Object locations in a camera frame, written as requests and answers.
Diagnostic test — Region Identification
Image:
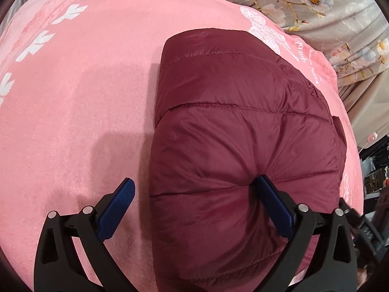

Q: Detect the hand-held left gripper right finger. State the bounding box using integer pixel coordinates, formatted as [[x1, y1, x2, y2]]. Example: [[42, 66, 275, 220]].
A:
[[257, 175, 357, 292]]

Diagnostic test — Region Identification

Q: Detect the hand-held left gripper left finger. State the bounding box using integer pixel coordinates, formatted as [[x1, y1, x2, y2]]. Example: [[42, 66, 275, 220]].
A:
[[33, 178, 137, 292]]

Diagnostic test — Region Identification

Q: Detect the maroon puffer jacket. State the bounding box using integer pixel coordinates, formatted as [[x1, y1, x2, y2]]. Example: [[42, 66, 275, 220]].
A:
[[149, 28, 348, 292]]

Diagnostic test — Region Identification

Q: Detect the dark cluttered shelf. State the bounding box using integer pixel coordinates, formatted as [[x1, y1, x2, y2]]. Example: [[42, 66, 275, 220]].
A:
[[359, 147, 389, 200]]

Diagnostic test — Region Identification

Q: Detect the pink printed blanket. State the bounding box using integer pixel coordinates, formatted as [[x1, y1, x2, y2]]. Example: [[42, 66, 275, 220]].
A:
[[0, 0, 367, 292]]

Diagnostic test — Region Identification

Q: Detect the beige cloth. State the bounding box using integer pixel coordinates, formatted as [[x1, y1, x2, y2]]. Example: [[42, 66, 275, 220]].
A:
[[336, 67, 389, 149]]

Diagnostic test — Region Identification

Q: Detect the grey floral bedsheet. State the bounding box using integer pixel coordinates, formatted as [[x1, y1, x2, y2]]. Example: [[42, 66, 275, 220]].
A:
[[67, 0, 389, 89]]

